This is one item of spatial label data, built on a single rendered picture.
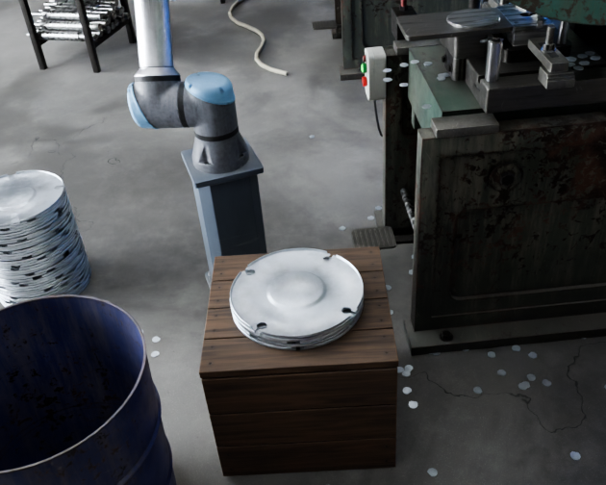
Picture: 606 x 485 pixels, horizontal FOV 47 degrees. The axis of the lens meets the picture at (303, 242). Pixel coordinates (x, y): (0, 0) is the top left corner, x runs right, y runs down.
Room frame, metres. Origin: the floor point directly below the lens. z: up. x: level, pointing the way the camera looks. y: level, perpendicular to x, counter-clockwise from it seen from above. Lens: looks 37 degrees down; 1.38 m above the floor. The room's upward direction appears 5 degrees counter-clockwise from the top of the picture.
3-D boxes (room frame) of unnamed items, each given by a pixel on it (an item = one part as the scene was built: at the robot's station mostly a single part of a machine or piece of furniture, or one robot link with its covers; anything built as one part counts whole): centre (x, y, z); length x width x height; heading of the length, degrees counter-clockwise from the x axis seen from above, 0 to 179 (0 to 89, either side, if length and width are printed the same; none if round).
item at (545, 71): (1.45, -0.58, 0.76); 0.17 x 0.06 x 0.10; 1
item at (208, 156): (1.64, 0.20, 0.50); 0.15 x 0.15 x 0.10
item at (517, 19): (1.62, -0.57, 0.76); 0.15 x 0.09 x 0.05; 1
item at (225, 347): (1.15, 0.02, 0.18); 0.40 x 0.38 x 0.35; 88
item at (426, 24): (1.62, -0.40, 0.72); 0.25 x 0.14 x 0.14; 91
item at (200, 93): (1.64, 0.21, 0.62); 0.13 x 0.12 x 0.14; 83
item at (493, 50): (1.44, -0.45, 0.75); 0.03 x 0.03 x 0.10; 1
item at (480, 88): (1.62, -0.58, 0.68); 0.45 x 0.30 x 0.06; 1
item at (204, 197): (1.64, 0.20, 0.23); 0.19 x 0.19 x 0.45; 16
